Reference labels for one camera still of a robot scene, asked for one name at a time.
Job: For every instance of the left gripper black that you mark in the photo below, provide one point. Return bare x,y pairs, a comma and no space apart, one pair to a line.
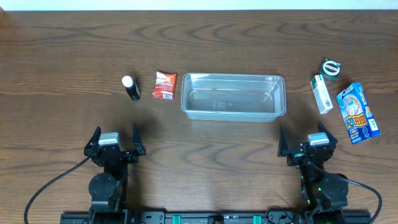
115,154

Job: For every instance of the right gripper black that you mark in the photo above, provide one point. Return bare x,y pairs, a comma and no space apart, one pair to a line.
306,154

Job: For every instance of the blue Kool Fever box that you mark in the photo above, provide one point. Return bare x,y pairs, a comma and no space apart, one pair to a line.
356,113

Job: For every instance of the black bottle white cap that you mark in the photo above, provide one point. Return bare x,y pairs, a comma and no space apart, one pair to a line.
131,87

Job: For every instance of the red snack packet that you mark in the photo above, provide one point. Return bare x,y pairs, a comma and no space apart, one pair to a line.
165,85

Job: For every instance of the dark green round-label box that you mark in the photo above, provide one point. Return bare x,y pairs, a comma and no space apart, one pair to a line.
330,69

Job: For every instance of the clear plastic container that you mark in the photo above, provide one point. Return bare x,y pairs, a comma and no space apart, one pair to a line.
233,97

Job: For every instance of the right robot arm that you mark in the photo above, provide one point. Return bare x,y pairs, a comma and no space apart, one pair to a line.
326,193

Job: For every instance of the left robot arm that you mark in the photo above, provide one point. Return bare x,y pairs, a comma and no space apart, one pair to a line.
108,189

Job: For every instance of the white green medicine box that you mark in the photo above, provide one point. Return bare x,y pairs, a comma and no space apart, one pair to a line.
321,94

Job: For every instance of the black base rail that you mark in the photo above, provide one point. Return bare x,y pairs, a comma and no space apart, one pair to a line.
270,216

